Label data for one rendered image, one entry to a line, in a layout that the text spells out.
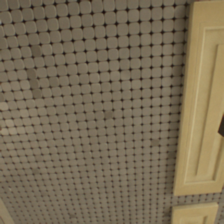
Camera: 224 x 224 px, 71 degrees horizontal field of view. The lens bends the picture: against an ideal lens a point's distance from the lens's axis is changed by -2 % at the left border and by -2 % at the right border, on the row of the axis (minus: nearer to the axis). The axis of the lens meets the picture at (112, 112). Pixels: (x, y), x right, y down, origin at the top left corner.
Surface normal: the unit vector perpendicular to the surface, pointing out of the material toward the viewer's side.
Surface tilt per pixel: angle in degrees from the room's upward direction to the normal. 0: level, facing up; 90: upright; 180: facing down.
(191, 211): 0
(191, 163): 11
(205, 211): 0
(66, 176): 0
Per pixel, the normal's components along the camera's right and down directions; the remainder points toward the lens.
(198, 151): -0.19, 0.40
